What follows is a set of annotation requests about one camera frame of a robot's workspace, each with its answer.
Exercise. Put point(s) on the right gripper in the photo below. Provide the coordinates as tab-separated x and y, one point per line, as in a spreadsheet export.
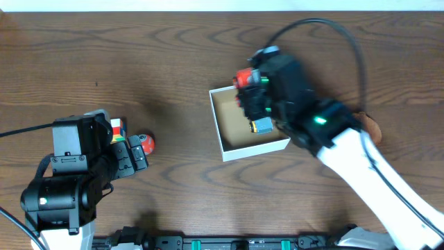
252	103

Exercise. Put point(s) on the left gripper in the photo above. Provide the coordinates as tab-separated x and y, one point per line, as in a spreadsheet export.
124	159

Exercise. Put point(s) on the red and white ball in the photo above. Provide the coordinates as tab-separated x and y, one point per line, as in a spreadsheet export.
147	143

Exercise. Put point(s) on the red toy fire truck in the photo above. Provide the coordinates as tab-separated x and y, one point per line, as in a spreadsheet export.
245	77

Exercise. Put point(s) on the yellow and grey toy truck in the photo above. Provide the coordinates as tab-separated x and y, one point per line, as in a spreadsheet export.
261	126

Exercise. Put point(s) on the multicolour puzzle cube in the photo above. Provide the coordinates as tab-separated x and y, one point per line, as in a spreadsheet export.
118	130

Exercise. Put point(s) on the white cardboard box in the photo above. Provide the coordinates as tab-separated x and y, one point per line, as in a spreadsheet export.
236	141

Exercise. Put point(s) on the brown plush toy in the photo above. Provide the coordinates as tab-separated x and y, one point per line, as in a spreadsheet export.
370	126

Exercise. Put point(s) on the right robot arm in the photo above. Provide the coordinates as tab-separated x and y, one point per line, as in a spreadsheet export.
275	93

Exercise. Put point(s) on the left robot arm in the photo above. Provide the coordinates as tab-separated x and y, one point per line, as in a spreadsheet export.
60	202

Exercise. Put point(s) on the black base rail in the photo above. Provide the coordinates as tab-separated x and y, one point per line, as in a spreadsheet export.
351	237

